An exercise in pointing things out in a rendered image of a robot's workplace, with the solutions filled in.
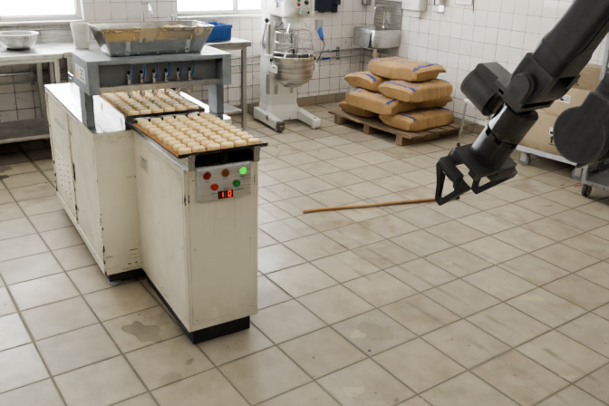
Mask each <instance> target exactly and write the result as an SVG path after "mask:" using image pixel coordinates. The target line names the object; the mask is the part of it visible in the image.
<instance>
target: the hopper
mask: <svg viewBox="0 0 609 406"><path fill-rule="evenodd" d="M177 24H181V25H184V26H180V27H163V26H164V25H177ZM87 25H88V26H89V27H90V29H91V31H92V34H93V36H94V38H95V40H96V42H97V43H98V45H99V46H100V48H101V51H102V52H103V53H104V54H106V55H108V56H110V57H123V56H141V55H157V54H174V53H200V52H201V51H202V49H203V47H204V45H205V43H206V41H207V39H208V37H209V35H210V33H211V31H212V29H213V27H214V25H212V24H205V23H201V22H199V21H195V20H180V21H147V22H114V23H87ZM135 25H136V26H135ZM201 25H202V26H201ZM118 27H119V28H118ZM134 27H140V28H134Z"/></svg>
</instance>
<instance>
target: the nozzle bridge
mask: <svg viewBox="0 0 609 406"><path fill-rule="evenodd" d="M192 60H193V61H194V72H193V74H192V80H191V81H189V80H188V70H189V67H191V71H192V69H193V62H192ZM180 61H182V73H181V75H180V82H177V81H176V80H177V79H176V71H177V67H179V71H180V69H181V63H180ZM169 62H170V73H169ZM131 63H132V78H131V85H128V84H127V71H130V74H131ZM144 63H145V67H146V69H145V77H144V84H140V70H143V74H144ZM156 63H158V75H157V77H156V79H157V81H156V83H152V76H151V75H152V69H155V73H156V72H157V64H156ZM165 68H167V69H168V73H169V81H168V82H164V72H165V71H164V69H165ZM72 69H73V79H74V83H75V84H76V85H77V86H78V87H79V93H80V104H81V114H82V123H83V124H84V125H85V126H86V127H87V128H88V129H89V128H95V127H96V126H95V115H94V104H93V96H96V95H101V93H112V92H134V91H145V90H156V89H168V88H178V87H190V86H201V85H208V109H209V110H210V111H212V112H214V113H215V114H217V115H219V114H224V85H229V84H232V83H231V53H227V52H224V51H221V50H218V49H216V48H213V47H210V46H207V45H204V47H203V49H202V51H201V52H200V53H174V54H157V55H141V56H123V57H110V56H108V55H106V54H104V53H103V52H102V51H83V52H72Z"/></svg>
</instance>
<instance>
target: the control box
mask: <svg viewBox="0 0 609 406"><path fill-rule="evenodd" d="M242 167H245V168H246V173H245V174H241V173H240V169H241V168H242ZM224 169H227V170H228V171H229V174H228V176H227V177H223V176H222V171H223V170H224ZM206 172H209V173H210V174H211V177H210V179H204V174H205V173H206ZM235 180H239V181H240V186H239V187H235V186H234V184H233V183H234V181H235ZM214 183H216V184H217V185H218V189H217V190H216V191H214V190H212V189H211V185H212V184H214ZM195 187H196V201H197V202H198V203H200V202H206V201H211V200H216V199H221V197H223V196H221V195H220V192H222V191H223V192H224V194H223V193H221V194H223V195H224V197H223V198H232V197H236V196H242V195H247V194H251V162H249V161H242V162H236V163H229V164H224V165H217V166H211V167H205V168H198V169H195ZM229 190H231V197H229V196H228V195H227V192H228V191H229ZM220 196H221V197H220Z"/></svg>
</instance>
